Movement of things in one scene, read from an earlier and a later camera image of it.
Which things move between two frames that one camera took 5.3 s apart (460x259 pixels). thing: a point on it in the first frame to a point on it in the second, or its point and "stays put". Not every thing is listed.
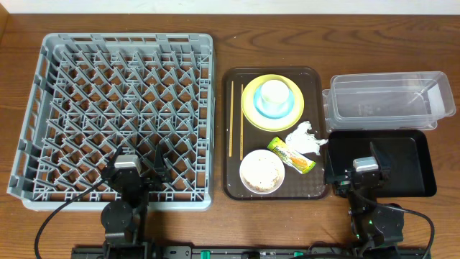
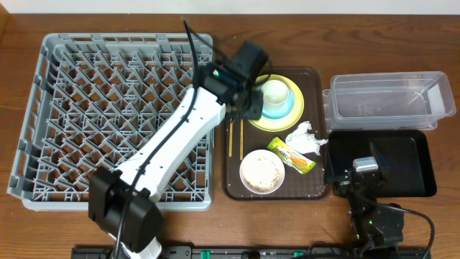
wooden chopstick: x=241 y=122 stays put
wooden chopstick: x=231 y=118 stays put
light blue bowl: x=273 y=111 stays put
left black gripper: x=140 y=178 to x=252 y=108
